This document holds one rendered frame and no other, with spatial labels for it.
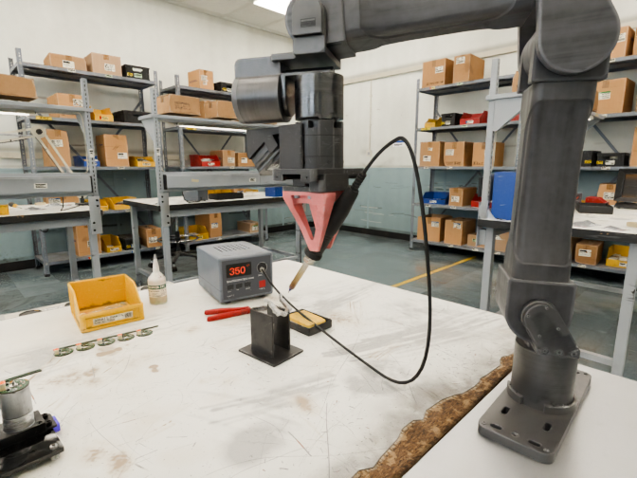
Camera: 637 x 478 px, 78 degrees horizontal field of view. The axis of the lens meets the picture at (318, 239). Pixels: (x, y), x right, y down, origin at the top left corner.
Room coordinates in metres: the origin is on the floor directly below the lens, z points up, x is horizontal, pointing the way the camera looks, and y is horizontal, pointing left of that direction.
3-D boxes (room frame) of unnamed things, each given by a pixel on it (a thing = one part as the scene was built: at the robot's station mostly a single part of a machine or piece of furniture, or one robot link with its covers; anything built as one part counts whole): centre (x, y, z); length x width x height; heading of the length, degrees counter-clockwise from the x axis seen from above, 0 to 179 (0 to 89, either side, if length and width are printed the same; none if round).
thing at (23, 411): (0.34, 0.29, 0.79); 0.02 x 0.02 x 0.05
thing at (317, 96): (0.48, 0.00, 1.10); 0.07 x 0.06 x 0.07; 74
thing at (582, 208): (2.34, -1.64, 0.77); 0.24 x 0.16 x 0.04; 151
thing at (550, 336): (0.41, -0.24, 0.85); 0.09 x 0.06 x 0.06; 164
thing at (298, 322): (0.64, 0.02, 0.76); 0.07 x 0.05 x 0.02; 45
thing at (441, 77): (4.51, -1.71, 1.09); 1.20 x 0.45 x 2.18; 45
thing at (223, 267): (0.82, 0.18, 0.80); 0.15 x 0.12 x 0.10; 33
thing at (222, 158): (5.10, 1.28, 1.06); 1.20 x 0.45 x 2.12; 135
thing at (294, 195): (0.48, 0.00, 0.96); 0.07 x 0.07 x 0.09; 51
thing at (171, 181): (3.20, 0.61, 0.90); 1.30 x 0.06 x 0.12; 135
